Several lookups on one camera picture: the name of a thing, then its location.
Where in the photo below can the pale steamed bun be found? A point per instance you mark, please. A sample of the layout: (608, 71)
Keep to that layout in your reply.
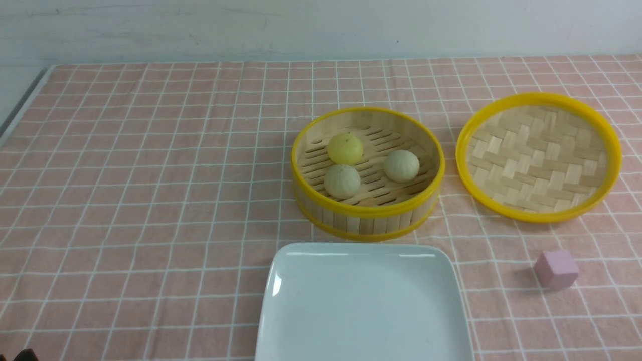
(342, 181)
(401, 166)

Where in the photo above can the yellow steamed bun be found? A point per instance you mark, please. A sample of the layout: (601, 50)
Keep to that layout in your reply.
(345, 148)

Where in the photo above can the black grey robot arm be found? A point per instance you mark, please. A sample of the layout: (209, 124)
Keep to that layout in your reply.
(26, 355)

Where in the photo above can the white square plate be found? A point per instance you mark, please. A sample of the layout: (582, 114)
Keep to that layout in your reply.
(343, 301)

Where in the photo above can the bamboo steamer basket yellow rim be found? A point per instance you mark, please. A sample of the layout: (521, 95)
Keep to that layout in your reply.
(381, 209)

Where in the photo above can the pink checkered tablecloth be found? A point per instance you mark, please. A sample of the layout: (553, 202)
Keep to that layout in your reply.
(142, 205)

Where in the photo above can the bamboo steamer lid yellow rim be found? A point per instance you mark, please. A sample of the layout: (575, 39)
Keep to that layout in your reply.
(538, 157)

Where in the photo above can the pink cube block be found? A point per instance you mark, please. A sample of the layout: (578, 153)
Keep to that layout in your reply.
(556, 270)

